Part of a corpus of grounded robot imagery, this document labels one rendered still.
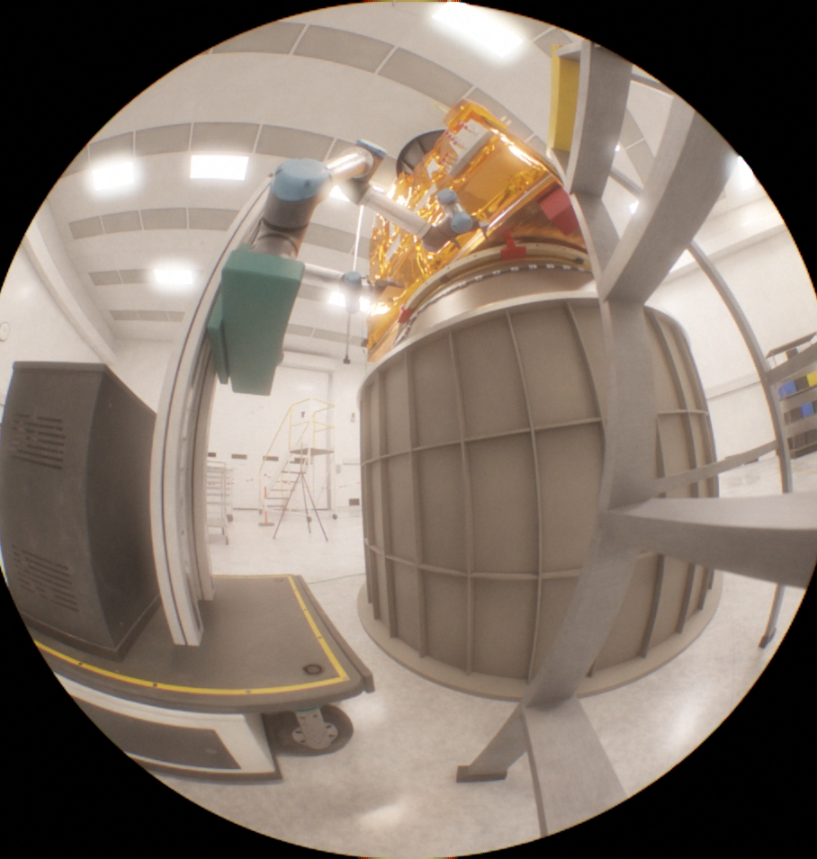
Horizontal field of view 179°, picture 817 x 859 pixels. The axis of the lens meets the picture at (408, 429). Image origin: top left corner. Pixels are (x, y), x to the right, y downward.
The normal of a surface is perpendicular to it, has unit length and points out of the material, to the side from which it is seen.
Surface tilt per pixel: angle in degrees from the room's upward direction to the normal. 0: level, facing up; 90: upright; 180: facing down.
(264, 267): 90
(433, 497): 90
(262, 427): 90
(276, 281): 180
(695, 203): 180
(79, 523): 90
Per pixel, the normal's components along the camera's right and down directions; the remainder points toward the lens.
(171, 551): 0.54, -0.21
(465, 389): -0.61, -0.14
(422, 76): 0.05, 0.97
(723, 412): -0.86, -0.07
